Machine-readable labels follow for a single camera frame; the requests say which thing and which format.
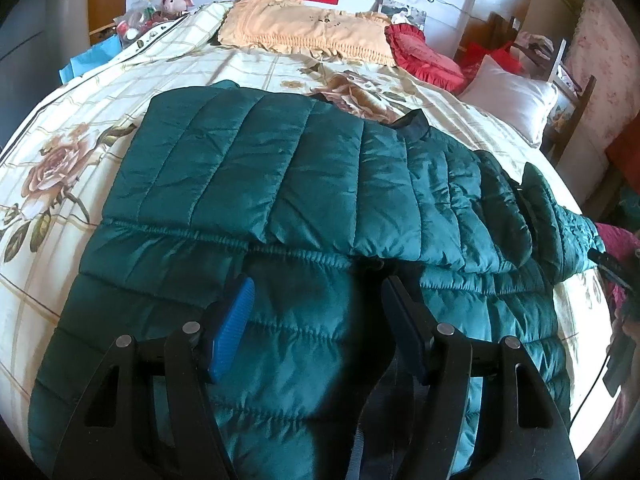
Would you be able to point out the magenta blanket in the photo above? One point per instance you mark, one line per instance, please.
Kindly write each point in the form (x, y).
(622, 245)

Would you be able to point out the dark green quilted jacket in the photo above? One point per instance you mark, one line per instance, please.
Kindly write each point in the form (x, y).
(306, 200)

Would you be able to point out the clear bag of items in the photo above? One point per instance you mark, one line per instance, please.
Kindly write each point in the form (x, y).
(137, 20)

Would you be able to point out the red ruffled cushion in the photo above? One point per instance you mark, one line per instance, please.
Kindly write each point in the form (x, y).
(411, 53)

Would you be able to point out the wooden chair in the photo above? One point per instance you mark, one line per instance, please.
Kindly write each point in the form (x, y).
(543, 60)

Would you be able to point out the white pillow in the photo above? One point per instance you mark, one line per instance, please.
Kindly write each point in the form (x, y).
(522, 103)

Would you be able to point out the pink pig plush toy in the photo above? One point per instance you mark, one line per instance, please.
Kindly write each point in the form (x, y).
(176, 8)

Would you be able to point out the yellow ruffled pillow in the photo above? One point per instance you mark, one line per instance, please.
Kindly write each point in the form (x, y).
(292, 27)

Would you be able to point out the floral cream bed sheet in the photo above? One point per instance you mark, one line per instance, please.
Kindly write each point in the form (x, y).
(57, 168)

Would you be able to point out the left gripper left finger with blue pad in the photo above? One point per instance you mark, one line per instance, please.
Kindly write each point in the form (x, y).
(145, 413)

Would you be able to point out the grey refrigerator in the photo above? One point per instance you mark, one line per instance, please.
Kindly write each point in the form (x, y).
(28, 70)

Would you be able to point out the framed photo on bed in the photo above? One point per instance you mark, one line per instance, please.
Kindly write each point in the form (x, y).
(401, 13)

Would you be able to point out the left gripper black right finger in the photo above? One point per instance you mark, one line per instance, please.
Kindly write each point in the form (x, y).
(520, 433)

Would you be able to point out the blue paper bag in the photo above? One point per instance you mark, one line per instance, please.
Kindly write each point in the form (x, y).
(94, 57)

